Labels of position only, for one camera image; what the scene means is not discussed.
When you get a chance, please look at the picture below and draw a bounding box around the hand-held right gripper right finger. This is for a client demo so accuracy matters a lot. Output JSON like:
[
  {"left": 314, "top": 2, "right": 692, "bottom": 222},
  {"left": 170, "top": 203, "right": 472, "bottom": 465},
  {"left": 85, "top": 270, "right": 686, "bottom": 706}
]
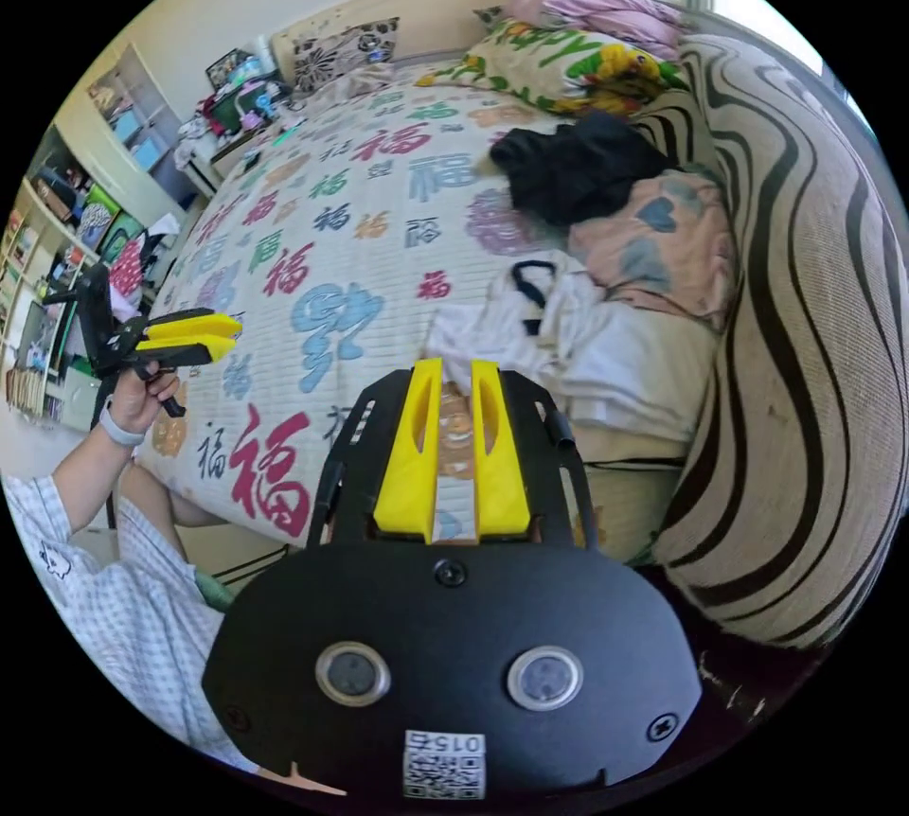
[{"left": 471, "top": 361, "right": 531, "bottom": 543}]

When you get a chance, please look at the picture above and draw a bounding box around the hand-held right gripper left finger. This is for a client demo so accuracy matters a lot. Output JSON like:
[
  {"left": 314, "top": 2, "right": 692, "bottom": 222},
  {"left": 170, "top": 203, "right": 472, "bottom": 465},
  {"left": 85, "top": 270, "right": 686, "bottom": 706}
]
[{"left": 373, "top": 357, "right": 446, "bottom": 544}]

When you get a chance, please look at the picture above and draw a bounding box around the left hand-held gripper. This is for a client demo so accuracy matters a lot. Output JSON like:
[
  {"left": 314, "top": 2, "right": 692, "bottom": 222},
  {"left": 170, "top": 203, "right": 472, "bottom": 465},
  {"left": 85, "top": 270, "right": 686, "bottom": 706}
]
[{"left": 93, "top": 307, "right": 244, "bottom": 419}]

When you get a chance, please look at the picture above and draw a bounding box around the person's left forearm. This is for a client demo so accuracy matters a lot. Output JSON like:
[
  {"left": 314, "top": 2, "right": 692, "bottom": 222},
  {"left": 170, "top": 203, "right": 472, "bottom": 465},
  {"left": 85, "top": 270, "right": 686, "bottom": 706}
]
[{"left": 50, "top": 395, "right": 152, "bottom": 537}]

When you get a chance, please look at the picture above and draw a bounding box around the black t-shirt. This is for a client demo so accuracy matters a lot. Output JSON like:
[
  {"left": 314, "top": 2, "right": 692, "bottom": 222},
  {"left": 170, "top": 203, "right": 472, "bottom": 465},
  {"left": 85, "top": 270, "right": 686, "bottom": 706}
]
[{"left": 488, "top": 111, "right": 672, "bottom": 229}]

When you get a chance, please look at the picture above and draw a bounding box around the person's left hand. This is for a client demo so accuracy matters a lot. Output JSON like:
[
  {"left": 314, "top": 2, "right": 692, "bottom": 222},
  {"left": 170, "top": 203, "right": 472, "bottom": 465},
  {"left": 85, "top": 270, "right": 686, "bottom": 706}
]
[{"left": 104, "top": 366, "right": 183, "bottom": 435}]

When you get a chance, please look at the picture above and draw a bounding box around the white shelf with boxes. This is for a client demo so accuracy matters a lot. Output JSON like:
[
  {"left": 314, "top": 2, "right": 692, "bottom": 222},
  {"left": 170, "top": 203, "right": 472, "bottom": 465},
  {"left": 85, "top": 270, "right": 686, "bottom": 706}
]
[{"left": 0, "top": 42, "right": 197, "bottom": 431}]

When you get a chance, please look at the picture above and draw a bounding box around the bed with printed mat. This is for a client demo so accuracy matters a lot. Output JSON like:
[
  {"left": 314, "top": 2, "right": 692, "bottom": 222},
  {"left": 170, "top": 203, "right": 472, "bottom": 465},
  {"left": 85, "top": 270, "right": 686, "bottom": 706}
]
[{"left": 133, "top": 60, "right": 720, "bottom": 551}]

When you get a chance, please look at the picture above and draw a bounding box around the pile of clothes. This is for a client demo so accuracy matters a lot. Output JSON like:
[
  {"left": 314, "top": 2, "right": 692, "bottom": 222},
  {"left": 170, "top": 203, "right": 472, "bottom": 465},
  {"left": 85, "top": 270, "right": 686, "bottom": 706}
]
[{"left": 424, "top": 166, "right": 743, "bottom": 445}]

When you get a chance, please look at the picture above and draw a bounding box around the cluttered bedside table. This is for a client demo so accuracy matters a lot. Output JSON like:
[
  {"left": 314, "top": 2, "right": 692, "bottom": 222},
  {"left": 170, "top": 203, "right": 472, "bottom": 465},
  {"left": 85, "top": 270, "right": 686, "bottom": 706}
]
[{"left": 173, "top": 47, "right": 303, "bottom": 196}]

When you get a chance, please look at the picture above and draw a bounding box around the person's body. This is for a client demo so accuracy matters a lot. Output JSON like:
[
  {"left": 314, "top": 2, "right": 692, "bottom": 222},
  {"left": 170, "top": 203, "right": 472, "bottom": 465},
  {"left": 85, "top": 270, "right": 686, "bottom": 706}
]
[{"left": 0, "top": 460, "right": 356, "bottom": 800}]

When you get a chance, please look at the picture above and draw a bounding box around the black floral patterned cushion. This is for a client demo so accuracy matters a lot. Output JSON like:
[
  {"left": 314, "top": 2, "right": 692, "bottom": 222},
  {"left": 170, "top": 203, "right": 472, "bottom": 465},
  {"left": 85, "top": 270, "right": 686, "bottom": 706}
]
[{"left": 289, "top": 17, "right": 401, "bottom": 98}]

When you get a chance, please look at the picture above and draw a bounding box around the striped beige rolled blanket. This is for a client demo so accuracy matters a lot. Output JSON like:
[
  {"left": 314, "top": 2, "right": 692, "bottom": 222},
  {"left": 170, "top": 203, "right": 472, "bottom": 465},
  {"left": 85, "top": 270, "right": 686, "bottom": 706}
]
[{"left": 628, "top": 33, "right": 900, "bottom": 650}]

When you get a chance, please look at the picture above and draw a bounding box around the floral green yellow pillow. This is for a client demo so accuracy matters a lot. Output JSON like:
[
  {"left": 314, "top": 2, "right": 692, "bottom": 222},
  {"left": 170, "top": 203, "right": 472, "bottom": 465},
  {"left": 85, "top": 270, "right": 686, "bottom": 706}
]
[{"left": 415, "top": 19, "right": 691, "bottom": 118}]

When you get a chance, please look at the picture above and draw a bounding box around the pink pillow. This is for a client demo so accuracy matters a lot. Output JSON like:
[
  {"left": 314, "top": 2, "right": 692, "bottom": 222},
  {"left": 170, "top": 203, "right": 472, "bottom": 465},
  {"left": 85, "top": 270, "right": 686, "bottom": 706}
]
[{"left": 509, "top": 0, "right": 686, "bottom": 62}]

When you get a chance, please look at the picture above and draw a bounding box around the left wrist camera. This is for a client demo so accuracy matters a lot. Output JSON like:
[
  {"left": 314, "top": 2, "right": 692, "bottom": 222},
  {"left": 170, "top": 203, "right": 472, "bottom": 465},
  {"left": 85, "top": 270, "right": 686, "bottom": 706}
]
[{"left": 41, "top": 264, "right": 116, "bottom": 352}]

